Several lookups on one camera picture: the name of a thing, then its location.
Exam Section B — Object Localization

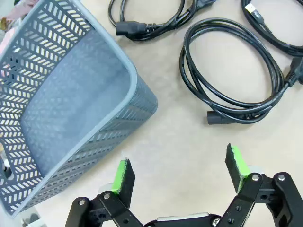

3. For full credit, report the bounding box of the black power cable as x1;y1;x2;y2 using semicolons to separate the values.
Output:
179;18;303;125
108;0;217;42

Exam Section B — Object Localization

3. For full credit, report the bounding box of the pink checked cloth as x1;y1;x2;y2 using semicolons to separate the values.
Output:
4;0;42;22

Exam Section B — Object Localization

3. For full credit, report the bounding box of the black USB cable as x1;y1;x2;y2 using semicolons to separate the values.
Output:
241;0;303;57

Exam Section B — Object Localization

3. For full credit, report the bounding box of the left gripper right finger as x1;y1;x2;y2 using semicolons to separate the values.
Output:
217;143;303;227

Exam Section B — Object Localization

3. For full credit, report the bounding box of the blue-grey plastic lattice basket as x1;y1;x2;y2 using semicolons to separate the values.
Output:
0;0;159;219

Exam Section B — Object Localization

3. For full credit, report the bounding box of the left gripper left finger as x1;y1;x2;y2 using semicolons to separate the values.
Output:
64;157;152;227

